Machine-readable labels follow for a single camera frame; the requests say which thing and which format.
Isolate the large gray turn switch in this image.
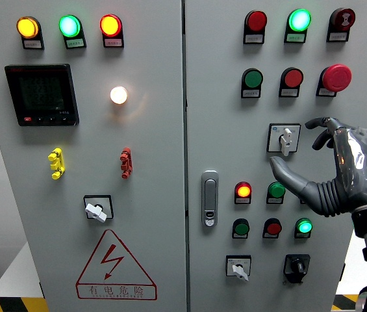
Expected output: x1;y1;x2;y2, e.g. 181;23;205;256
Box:
266;122;302;157

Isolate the small green lit lamp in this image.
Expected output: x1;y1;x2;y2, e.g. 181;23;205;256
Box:
294;217;313;234

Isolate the small green unlit lamp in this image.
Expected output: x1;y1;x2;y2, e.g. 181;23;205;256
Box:
267;181;286;198

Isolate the large red stop button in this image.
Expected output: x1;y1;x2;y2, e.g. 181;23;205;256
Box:
320;63;353;93

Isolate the small red push button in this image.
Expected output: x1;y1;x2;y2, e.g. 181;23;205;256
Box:
263;217;283;236

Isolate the large red push button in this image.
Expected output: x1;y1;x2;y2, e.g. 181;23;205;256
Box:
280;67;305;88

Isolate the small red lit lamp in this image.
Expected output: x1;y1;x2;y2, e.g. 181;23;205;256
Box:
234;181;253;198

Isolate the small green push button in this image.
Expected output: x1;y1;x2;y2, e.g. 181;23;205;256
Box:
232;218;251;237

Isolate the black yellow striped tape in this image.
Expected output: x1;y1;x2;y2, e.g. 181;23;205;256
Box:
331;294;362;312
0;296;49;312

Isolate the grey cabinet door with lock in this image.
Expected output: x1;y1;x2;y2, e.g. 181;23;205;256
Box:
183;0;367;312

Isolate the large green push button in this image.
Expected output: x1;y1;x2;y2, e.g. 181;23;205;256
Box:
242;68;264;89

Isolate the dark red buzzer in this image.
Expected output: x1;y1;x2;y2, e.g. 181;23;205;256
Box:
329;7;356;32

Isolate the silver door lock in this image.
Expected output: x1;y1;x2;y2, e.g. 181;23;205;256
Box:
201;170;220;228

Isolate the large green round lamp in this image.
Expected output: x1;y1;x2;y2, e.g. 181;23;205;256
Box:
58;14;82;38
287;8;312;33

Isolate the large red unlit lamp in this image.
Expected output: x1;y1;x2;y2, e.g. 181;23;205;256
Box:
244;10;268;33

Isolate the grey cabinet door with display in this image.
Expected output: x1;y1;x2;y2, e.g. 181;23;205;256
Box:
0;0;188;312

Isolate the white round lamp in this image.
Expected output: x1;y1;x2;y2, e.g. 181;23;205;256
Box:
109;85;129;105

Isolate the red warning triangle sticker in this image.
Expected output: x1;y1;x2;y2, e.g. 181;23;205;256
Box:
75;229;158;301

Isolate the large red lit lamp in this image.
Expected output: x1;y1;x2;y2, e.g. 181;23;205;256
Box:
99;14;123;38

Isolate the black display meter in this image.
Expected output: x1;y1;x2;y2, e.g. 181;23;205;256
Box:
4;63;80;127

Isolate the large yellow round lamp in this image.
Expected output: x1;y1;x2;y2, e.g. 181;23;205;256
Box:
16;16;40;40

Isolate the black-handled turn switch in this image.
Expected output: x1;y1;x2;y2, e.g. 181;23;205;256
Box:
283;253;311;285

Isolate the small gray turn switch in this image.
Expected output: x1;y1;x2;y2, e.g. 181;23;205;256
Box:
225;254;253;282

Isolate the small red handle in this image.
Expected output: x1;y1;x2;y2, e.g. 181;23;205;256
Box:
120;147;133;179

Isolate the white-handled switch on black plate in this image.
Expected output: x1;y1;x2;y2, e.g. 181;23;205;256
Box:
83;194;114;223

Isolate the small yellow handle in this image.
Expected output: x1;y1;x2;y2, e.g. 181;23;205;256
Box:
47;147;66;181

